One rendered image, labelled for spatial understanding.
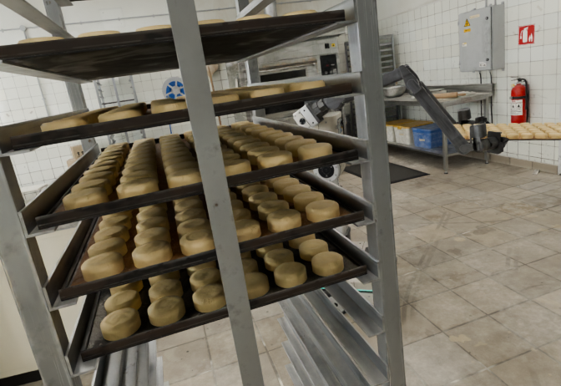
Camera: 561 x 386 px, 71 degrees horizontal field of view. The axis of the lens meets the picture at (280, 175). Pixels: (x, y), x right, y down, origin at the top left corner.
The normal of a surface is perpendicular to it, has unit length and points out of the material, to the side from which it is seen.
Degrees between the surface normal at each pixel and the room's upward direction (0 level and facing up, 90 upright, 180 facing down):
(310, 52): 90
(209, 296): 0
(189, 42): 90
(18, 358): 90
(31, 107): 90
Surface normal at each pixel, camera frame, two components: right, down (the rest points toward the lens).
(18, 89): 0.29, 0.19
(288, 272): -0.14, -0.96
